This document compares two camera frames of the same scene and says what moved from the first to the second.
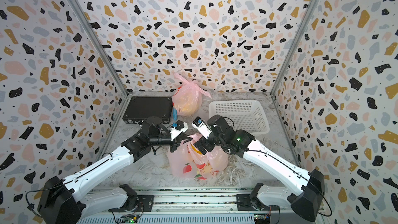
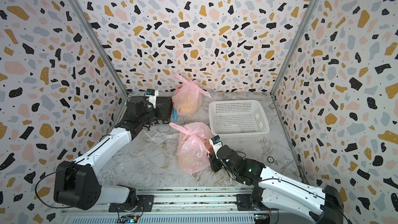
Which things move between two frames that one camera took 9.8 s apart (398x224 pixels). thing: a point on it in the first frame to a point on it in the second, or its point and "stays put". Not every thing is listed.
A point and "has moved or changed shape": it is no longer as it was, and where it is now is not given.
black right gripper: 204,142 to 213,161
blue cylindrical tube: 174,113 stays put
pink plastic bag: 187,98 stays put
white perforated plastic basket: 247,115 stays put
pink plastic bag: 187,161 has moved or changed shape
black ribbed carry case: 136,109 stays put
